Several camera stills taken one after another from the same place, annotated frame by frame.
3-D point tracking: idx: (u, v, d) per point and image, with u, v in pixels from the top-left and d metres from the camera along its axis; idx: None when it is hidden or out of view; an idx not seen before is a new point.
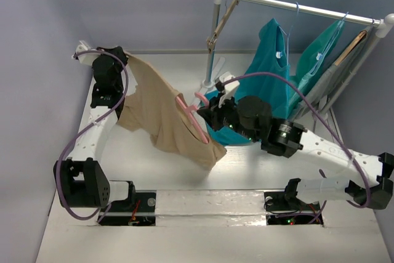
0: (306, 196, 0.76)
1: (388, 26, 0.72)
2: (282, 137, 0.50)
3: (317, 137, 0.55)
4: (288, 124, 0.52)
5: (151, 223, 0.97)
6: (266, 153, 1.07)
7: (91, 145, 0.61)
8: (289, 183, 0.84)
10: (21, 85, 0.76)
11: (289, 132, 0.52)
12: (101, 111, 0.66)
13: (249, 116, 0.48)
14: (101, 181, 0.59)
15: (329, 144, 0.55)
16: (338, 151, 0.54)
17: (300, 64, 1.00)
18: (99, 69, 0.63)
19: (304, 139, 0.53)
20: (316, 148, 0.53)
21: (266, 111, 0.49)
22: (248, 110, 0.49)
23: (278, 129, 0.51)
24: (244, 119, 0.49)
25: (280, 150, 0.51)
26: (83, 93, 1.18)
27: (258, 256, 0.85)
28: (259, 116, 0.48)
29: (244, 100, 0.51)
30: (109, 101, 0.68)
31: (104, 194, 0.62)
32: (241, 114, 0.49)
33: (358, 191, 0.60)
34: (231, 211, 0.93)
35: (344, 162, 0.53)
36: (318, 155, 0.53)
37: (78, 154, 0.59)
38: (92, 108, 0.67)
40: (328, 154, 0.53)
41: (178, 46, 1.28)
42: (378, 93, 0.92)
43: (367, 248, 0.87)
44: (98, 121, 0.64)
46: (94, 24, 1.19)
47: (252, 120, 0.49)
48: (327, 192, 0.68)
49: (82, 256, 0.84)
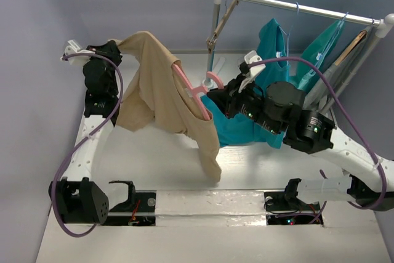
0: (306, 196, 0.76)
1: (388, 26, 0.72)
2: (310, 131, 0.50)
3: (346, 138, 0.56)
4: (318, 118, 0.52)
5: (151, 223, 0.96)
6: (266, 153, 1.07)
7: (86, 163, 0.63)
8: (289, 183, 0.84)
10: (21, 85, 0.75)
11: (318, 127, 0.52)
12: (95, 122, 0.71)
13: (283, 103, 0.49)
14: (98, 198, 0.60)
15: (355, 146, 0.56)
16: (364, 154, 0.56)
17: (300, 64, 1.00)
18: (91, 75, 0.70)
19: (334, 138, 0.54)
20: (345, 148, 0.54)
21: (300, 101, 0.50)
22: (282, 98, 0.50)
23: (306, 123, 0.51)
24: (276, 107, 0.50)
25: (308, 145, 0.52)
26: (83, 93, 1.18)
27: (258, 257, 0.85)
28: (293, 105, 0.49)
29: (276, 87, 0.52)
30: (104, 108, 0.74)
31: (103, 209, 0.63)
32: (275, 102, 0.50)
33: (362, 193, 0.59)
34: (231, 212, 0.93)
35: (370, 165, 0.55)
36: (346, 155, 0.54)
37: (74, 172, 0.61)
38: (86, 117, 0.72)
40: (355, 156, 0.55)
41: (178, 46, 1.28)
42: (378, 93, 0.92)
43: (367, 248, 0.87)
44: (92, 135, 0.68)
46: (94, 24, 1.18)
47: (285, 109, 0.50)
48: (328, 192, 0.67)
49: (82, 256, 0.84)
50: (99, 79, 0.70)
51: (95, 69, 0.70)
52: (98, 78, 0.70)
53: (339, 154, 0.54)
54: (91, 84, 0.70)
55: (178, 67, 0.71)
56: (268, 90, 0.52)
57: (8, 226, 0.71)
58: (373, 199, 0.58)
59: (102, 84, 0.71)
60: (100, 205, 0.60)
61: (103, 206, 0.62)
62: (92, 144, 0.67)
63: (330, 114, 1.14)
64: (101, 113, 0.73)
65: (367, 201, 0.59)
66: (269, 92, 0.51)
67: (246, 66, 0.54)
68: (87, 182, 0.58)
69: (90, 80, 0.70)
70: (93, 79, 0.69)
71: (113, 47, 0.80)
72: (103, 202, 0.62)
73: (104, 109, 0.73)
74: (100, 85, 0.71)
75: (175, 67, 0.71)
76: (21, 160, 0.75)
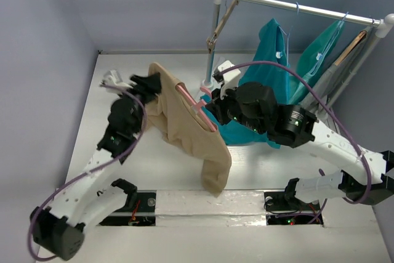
0: (305, 196, 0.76)
1: (388, 26, 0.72)
2: (292, 125, 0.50)
3: (329, 130, 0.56)
4: (298, 111, 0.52)
5: (151, 223, 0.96)
6: (266, 152, 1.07)
7: (74, 201, 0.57)
8: (288, 183, 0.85)
10: (21, 85, 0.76)
11: (300, 121, 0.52)
12: (103, 157, 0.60)
13: (250, 102, 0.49)
14: (69, 239, 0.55)
15: (338, 138, 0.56)
16: (347, 146, 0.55)
17: (300, 64, 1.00)
18: (116, 112, 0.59)
19: (315, 130, 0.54)
20: (327, 140, 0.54)
21: (268, 97, 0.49)
22: (248, 97, 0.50)
23: (289, 117, 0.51)
24: (245, 106, 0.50)
25: (290, 138, 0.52)
26: (83, 93, 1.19)
27: (258, 256, 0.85)
28: (260, 101, 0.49)
29: (244, 87, 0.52)
30: (117, 146, 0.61)
31: (74, 248, 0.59)
32: (241, 102, 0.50)
33: (353, 187, 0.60)
34: (231, 211, 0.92)
35: (353, 157, 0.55)
36: (328, 148, 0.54)
37: (60, 206, 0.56)
38: (96, 149, 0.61)
40: (338, 148, 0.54)
41: (178, 46, 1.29)
42: (378, 93, 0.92)
43: (367, 249, 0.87)
44: (90, 172, 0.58)
46: (94, 24, 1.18)
47: (253, 106, 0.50)
48: (322, 189, 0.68)
49: (82, 256, 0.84)
50: (123, 117, 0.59)
51: (123, 105, 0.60)
52: (122, 116, 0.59)
53: (321, 147, 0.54)
54: (112, 121, 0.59)
55: (182, 87, 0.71)
56: (238, 91, 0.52)
57: (8, 225, 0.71)
58: (361, 193, 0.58)
59: (124, 124, 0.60)
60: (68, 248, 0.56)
61: (74, 244, 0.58)
62: (88, 182, 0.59)
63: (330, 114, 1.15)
64: (113, 150, 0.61)
65: (357, 195, 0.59)
66: (237, 93, 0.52)
67: (218, 75, 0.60)
68: (64, 222, 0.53)
69: (111, 116, 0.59)
70: (114, 117, 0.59)
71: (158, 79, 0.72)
72: (76, 241, 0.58)
73: (117, 148, 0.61)
74: (120, 123, 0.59)
75: (178, 88, 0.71)
76: (21, 161, 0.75)
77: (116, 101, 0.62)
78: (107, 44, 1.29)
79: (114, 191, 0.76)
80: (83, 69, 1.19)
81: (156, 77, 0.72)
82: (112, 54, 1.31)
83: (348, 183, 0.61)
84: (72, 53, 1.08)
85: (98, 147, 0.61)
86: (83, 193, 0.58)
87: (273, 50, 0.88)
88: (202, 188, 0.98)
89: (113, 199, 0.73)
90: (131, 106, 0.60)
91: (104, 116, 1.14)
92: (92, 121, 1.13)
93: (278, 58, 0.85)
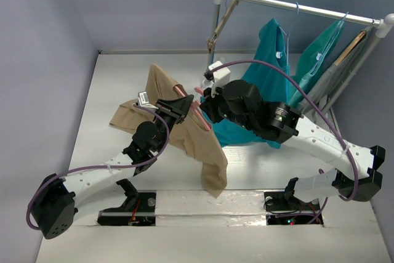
0: (303, 194, 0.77)
1: (388, 26, 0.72)
2: (277, 121, 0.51)
3: (314, 125, 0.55)
4: (284, 108, 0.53)
5: (151, 223, 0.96)
6: (266, 152, 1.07)
7: (85, 184, 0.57)
8: (288, 183, 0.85)
10: (21, 85, 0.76)
11: (284, 117, 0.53)
12: (124, 161, 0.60)
13: (234, 98, 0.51)
14: (62, 218, 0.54)
15: (323, 133, 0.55)
16: (332, 140, 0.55)
17: (300, 64, 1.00)
18: (140, 133, 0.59)
19: (300, 125, 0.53)
20: (311, 135, 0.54)
21: (253, 92, 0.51)
22: (233, 93, 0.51)
23: (274, 113, 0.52)
24: (231, 103, 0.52)
25: (275, 135, 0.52)
26: (83, 93, 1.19)
27: (258, 256, 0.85)
28: (243, 97, 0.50)
29: (229, 84, 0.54)
30: (137, 157, 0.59)
31: (57, 229, 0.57)
32: (226, 98, 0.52)
33: (344, 183, 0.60)
34: (231, 211, 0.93)
35: (338, 152, 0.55)
36: (313, 143, 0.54)
37: (72, 183, 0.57)
38: (122, 151, 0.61)
40: (322, 143, 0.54)
41: (178, 46, 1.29)
42: (378, 93, 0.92)
43: (367, 249, 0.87)
44: (111, 167, 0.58)
46: (94, 24, 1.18)
47: (238, 102, 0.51)
48: (318, 187, 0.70)
49: (80, 255, 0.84)
50: (144, 139, 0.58)
51: (149, 127, 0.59)
52: (144, 138, 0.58)
53: (306, 141, 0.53)
54: (135, 139, 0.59)
55: (180, 89, 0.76)
56: (224, 89, 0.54)
57: (7, 225, 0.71)
58: (351, 188, 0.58)
59: (144, 145, 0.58)
60: (56, 224, 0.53)
61: (60, 226, 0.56)
62: (103, 173, 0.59)
63: (329, 114, 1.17)
64: (133, 159, 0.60)
65: (348, 190, 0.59)
66: (223, 90, 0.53)
67: (209, 74, 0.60)
68: (68, 200, 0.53)
69: (139, 133, 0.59)
70: (137, 138, 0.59)
71: (187, 103, 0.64)
72: (64, 223, 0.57)
73: (136, 160, 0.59)
74: (141, 145, 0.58)
75: (176, 89, 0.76)
76: (21, 160, 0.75)
77: (146, 122, 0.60)
78: (107, 44, 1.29)
79: (116, 188, 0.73)
80: (83, 69, 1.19)
81: (184, 101, 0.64)
82: (113, 54, 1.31)
83: (341, 180, 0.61)
84: (72, 52, 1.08)
85: (123, 151, 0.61)
86: (96, 181, 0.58)
87: (273, 50, 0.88)
88: (202, 188, 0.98)
89: (112, 198, 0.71)
90: (155, 132, 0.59)
91: (104, 116, 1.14)
92: (92, 121, 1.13)
93: (278, 58, 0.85)
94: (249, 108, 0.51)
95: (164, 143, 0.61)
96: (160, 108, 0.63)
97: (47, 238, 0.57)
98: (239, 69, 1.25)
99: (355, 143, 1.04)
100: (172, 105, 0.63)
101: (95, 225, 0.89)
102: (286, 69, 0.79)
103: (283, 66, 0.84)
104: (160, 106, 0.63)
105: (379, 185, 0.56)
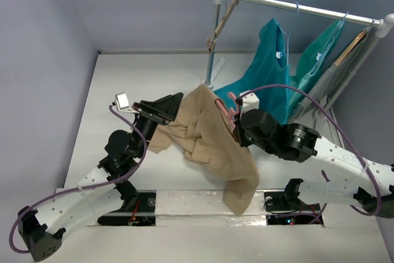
0: (308, 198, 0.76)
1: (388, 26, 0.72)
2: (295, 141, 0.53)
3: (332, 145, 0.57)
4: (301, 129, 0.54)
5: (151, 223, 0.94)
6: (266, 153, 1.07)
7: (58, 212, 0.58)
8: (288, 183, 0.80)
10: (21, 85, 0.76)
11: (303, 137, 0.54)
12: (98, 178, 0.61)
13: (249, 125, 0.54)
14: (45, 246, 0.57)
15: (342, 152, 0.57)
16: (351, 159, 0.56)
17: (300, 64, 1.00)
18: (112, 146, 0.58)
19: (317, 145, 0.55)
20: (329, 154, 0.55)
21: (266, 118, 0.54)
22: (249, 121, 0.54)
23: (292, 134, 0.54)
24: (249, 130, 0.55)
25: (295, 154, 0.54)
26: (83, 93, 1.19)
27: (258, 257, 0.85)
28: (259, 124, 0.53)
29: (249, 112, 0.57)
30: (116, 169, 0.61)
31: (47, 251, 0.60)
32: (244, 127, 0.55)
33: (367, 199, 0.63)
34: (231, 211, 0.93)
35: (357, 170, 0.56)
36: (332, 161, 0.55)
37: (45, 212, 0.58)
38: (97, 167, 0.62)
40: (341, 162, 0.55)
41: (178, 46, 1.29)
42: (379, 93, 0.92)
43: (368, 249, 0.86)
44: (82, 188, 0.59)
46: (93, 24, 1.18)
47: (254, 129, 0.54)
48: (333, 196, 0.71)
49: (79, 257, 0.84)
50: (118, 150, 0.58)
51: (119, 138, 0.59)
52: (118, 149, 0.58)
53: (324, 161, 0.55)
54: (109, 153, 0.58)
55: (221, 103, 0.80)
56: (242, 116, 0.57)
57: (9, 226, 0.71)
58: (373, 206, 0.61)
59: (120, 156, 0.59)
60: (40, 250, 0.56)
61: (49, 249, 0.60)
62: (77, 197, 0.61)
63: (330, 115, 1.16)
64: (111, 172, 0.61)
65: (371, 207, 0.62)
66: (241, 118, 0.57)
67: (239, 99, 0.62)
68: (42, 230, 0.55)
69: (110, 146, 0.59)
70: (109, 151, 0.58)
71: (174, 106, 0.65)
72: (52, 247, 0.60)
73: (114, 172, 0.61)
74: (116, 156, 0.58)
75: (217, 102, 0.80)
76: (20, 161, 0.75)
77: (114, 133, 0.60)
78: (106, 44, 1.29)
79: (111, 194, 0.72)
80: (83, 69, 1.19)
81: (170, 103, 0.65)
82: (113, 53, 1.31)
83: (367, 195, 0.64)
84: (71, 52, 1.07)
85: (99, 165, 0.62)
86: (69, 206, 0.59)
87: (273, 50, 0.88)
88: (202, 188, 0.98)
89: (105, 206, 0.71)
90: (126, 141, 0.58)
91: (105, 116, 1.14)
92: (92, 121, 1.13)
93: (278, 58, 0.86)
94: (266, 132, 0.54)
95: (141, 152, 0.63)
96: (141, 112, 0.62)
97: (42, 258, 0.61)
98: (239, 70, 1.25)
99: (355, 143, 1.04)
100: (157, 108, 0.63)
101: (95, 226, 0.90)
102: (286, 69, 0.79)
103: (282, 65, 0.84)
104: (141, 111, 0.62)
105: None
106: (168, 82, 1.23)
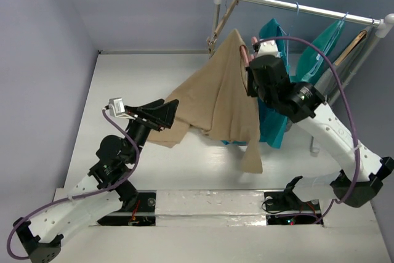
0: (301, 193, 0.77)
1: (388, 26, 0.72)
2: (297, 97, 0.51)
3: (333, 116, 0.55)
4: (308, 89, 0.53)
5: (151, 223, 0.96)
6: (266, 153, 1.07)
7: (50, 223, 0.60)
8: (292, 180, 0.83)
10: (21, 85, 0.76)
11: (307, 97, 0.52)
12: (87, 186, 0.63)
13: (258, 67, 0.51)
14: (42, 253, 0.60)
15: (340, 125, 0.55)
16: (345, 135, 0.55)
17: (300, 65, 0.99)
18: (104, 152, 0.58)
19: (319, 111, 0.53)
20: (327, 123, 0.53)
21: (277, 66, 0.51)
22: (259, 63, 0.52)
23: (297, 91, 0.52)
24: (255, 72, 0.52)
25: (291, 111, 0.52)
26: (83, 93, 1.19)
27: (258, 257, 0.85)
28: (268, 68, 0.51)
29: (262, 56, 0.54)
30: (106, 175, 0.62)
31: (47, 256, 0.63)
32: (252, 66, 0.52)
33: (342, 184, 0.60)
34: (231, 212, 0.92)
35: (346, 147, 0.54)
36: (325, 130, 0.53)
37: (37, 224, 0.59)
38: (87, 175, 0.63)
40: (335, 133, 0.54)
41: (178, 46, 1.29)
42: (378, 92, 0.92)
43: (367, 248, 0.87)
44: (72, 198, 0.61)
46: (93, 24, 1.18)
47: (261, 72, 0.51)
48: (317, 186, 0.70)
49: (79, 257, 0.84)
50: (109, 156, 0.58)
51: (112, 142, 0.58)
52: (109, 156, 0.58)
53: (319, 127, 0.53)
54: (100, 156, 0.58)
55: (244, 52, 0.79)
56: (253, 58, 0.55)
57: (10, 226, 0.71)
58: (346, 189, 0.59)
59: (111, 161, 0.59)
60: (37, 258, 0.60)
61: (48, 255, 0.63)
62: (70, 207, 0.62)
63: None
64: (102, 177, 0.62)
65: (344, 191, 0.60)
66: (252, 60, 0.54)
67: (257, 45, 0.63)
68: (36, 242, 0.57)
69: (101, 151, 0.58)
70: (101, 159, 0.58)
71: (170, 113, 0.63)
72: (50, 253, 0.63)
73: (105, 178, 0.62)
74: (108, 161, 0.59)
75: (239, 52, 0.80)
76: (21, 161, 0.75)
77: (105, 139, 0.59)
78: (107, 44, 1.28)
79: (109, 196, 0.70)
80: (83, 69, 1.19)
81: (168, 109, 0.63)
82: (113, 53, 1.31)
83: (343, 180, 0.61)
84: (71, 52, 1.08)
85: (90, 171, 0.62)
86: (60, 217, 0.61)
87: None
88: (202, 188, 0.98)
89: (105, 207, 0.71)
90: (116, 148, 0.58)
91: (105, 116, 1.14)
92: (92, 121, 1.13)
93: None
94: (271, 79, 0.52)
95: (133, 157, 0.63)
96: (136, 118, 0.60)
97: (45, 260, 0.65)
98: None
99: None
100: (155, 114, 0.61)
101: (95, 226, 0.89)
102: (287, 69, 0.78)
103: None
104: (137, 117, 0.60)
105: (376, 192, 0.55)
106: (168, 82, 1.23)
